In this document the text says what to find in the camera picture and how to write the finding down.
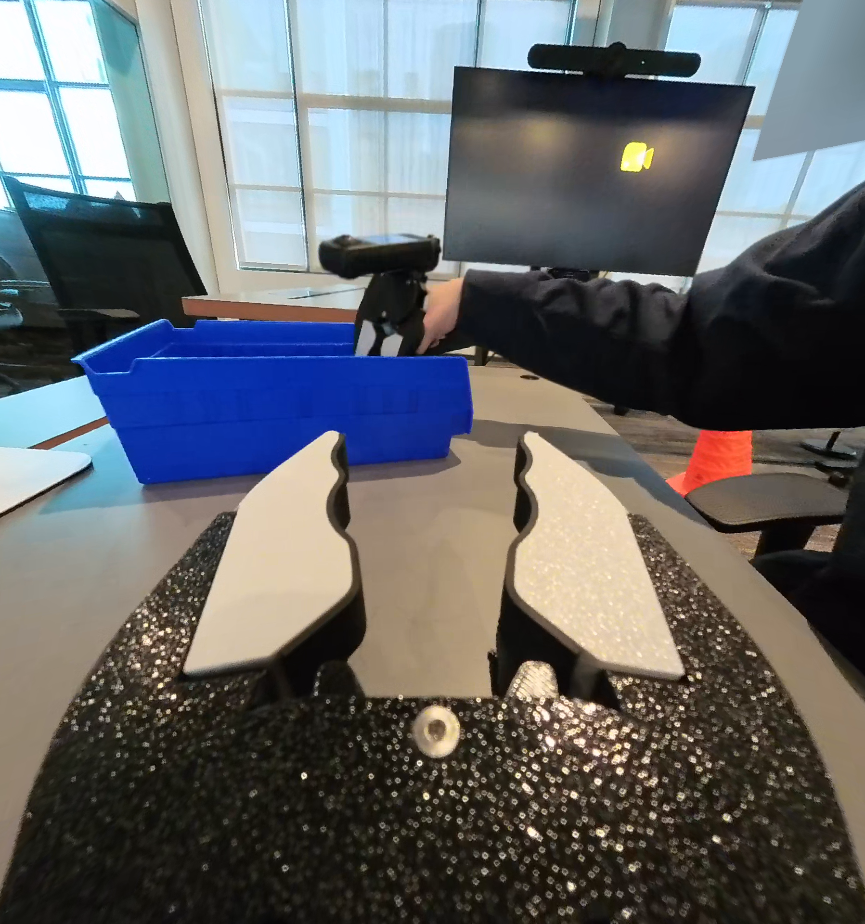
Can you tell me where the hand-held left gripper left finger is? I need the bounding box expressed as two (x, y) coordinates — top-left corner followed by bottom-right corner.
(182, 430), (369, 697)

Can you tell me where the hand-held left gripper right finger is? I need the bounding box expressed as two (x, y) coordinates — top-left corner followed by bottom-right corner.
(491, 431), (686, 703)

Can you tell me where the blue plastic bin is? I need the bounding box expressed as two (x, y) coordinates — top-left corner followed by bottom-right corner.
(71, 318), (475, 485)

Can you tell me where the person's right forearm dark sleeve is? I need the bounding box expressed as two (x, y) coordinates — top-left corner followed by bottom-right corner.
(452, 165), (865, 435)

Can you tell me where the person's right hand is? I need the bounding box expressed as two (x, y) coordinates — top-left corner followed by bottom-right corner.
(415, 277), (470, 357)

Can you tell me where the brown edged grey table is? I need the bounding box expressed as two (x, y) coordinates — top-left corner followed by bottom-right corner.
(181, 282), (369, 324)

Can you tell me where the white framed grid window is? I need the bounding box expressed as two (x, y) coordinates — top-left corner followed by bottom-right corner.
(172, 0), (865, 277)

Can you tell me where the orange traffic cone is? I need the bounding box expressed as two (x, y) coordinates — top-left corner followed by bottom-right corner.
(666, 429), (755, 500)

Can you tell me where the black chair armrest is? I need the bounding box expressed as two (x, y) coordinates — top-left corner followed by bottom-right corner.
(684, 472), (849, 557)

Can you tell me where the black monitor screen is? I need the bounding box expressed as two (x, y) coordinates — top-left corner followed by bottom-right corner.
(442, 65), (757, 280)

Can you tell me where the black floor stand base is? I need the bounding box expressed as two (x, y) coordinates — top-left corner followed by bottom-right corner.
(799, 429), (861, 463)

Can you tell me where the black mesh office chair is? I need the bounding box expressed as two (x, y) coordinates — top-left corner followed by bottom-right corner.
(2, 176), (210, 355)

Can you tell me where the black webcam bar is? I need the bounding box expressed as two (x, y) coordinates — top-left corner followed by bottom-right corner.
(527, 41), (702, 79)

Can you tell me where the grey hanging panel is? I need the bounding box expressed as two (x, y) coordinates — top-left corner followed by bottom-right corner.
(753, 0), (865, 162)

